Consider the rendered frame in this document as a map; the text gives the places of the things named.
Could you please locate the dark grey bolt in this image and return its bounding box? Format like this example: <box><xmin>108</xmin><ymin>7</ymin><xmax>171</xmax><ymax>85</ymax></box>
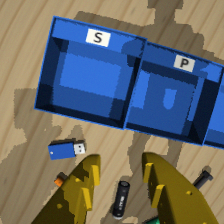
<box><xmin>194</xmin><ymin>170</ymin><xmax>213</xmax><ymax>190</ymax></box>

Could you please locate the blue bin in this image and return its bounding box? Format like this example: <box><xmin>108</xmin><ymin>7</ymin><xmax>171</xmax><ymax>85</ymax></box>
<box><xmin>34</xmin><ymin>15</ymin><xmax>224</xmax><ymax>150</ymax></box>

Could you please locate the blue usb stick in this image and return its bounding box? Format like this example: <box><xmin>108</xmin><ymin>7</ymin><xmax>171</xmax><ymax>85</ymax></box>
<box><xmin>48</xmin><ymin>141</ymin><xmax>85</xmax><ymax>160</ymax></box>

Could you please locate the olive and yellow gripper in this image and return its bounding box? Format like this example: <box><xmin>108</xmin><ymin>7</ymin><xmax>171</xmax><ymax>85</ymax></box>
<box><xmin>31</xmin><ymin>152</ymin><xmax>219</xmax><ymax>224</ymax></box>

